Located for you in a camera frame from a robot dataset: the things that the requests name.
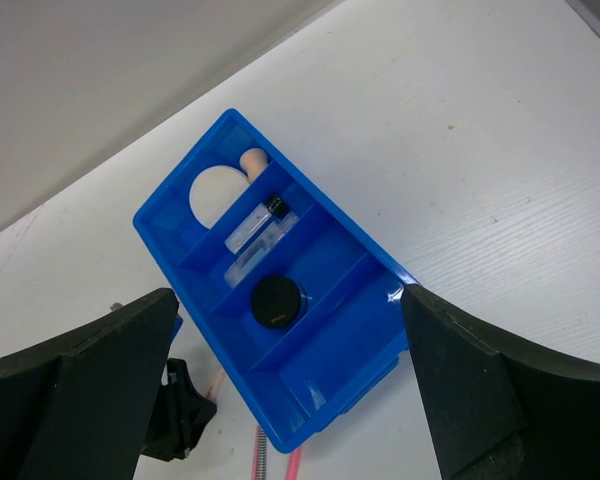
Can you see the clear vial black cap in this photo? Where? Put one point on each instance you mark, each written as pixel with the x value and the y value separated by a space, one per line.
pixel 273 208

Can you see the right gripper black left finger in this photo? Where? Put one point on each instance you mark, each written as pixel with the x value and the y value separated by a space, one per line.
pixel 78 405

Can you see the black round compact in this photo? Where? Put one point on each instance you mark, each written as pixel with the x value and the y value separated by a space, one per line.
pixel 277 301

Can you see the beige makeup sponge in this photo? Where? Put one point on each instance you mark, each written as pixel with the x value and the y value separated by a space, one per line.
pixel 253 162

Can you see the pink handle makeup brush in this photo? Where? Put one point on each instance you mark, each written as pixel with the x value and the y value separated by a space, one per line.
pixel 293 465

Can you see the blue compartment tray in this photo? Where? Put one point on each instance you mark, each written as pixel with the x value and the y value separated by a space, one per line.
pixel 295 380

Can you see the cream round powder puff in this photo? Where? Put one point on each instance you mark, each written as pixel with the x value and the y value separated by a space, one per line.
pixel 213 191

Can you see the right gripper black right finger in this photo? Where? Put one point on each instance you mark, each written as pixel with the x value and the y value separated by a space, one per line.
pixel 499 406

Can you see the grey handle makeup brush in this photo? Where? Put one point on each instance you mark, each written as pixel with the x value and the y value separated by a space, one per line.
pixel 259 464

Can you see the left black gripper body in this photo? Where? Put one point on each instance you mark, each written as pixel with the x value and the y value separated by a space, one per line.
pixel 179 417

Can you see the clear plastic bottle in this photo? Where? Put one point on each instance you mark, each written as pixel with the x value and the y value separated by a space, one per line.
pixel 258 247

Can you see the pink lip pencil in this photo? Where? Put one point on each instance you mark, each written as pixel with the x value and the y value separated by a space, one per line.
pixel 216 385

